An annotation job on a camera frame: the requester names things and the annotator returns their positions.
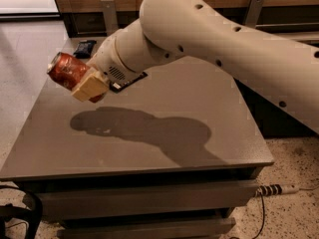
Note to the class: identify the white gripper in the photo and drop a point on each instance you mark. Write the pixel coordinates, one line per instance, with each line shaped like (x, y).
(106, 61)

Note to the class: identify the red coke can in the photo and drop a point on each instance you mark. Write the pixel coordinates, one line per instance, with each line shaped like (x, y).
(66, 70)

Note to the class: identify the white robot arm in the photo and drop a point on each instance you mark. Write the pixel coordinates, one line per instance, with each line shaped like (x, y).
(283, 71)

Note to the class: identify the black snack packet with stripes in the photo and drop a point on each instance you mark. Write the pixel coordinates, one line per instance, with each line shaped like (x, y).
(116, 88)

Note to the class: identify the dark blue snack bag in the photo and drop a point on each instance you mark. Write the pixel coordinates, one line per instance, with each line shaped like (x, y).
(85, 49)

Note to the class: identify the grey cabinet with drawers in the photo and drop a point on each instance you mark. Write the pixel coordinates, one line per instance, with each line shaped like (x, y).
(186, 122)

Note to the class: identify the upper grey drawer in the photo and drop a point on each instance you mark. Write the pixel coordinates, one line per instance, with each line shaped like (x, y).
(116, 202)

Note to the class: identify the grey drawer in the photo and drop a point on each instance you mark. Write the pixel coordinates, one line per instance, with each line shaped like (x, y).
(209, 228)
(116, 202)

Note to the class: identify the black chair part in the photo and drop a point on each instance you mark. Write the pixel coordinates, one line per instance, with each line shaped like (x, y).
(31, 216)

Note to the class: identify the lower grey drawer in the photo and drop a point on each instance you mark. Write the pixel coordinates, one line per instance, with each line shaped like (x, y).
(209, 228)

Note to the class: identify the white power strip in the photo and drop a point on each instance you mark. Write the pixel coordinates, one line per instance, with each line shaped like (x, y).
(276, 189)

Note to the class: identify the left metal rail bracket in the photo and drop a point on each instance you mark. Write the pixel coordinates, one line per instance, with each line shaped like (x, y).
(110, 16)

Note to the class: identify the metal rail bracket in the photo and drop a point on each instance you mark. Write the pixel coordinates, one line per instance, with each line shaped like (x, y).
(110, 16)
(252, 13)

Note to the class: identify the right metal rail bracket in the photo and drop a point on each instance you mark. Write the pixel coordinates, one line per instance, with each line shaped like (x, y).
(252, 13)

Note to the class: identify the wooden counter with rail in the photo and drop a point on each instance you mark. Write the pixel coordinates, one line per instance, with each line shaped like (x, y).
(168, 20)

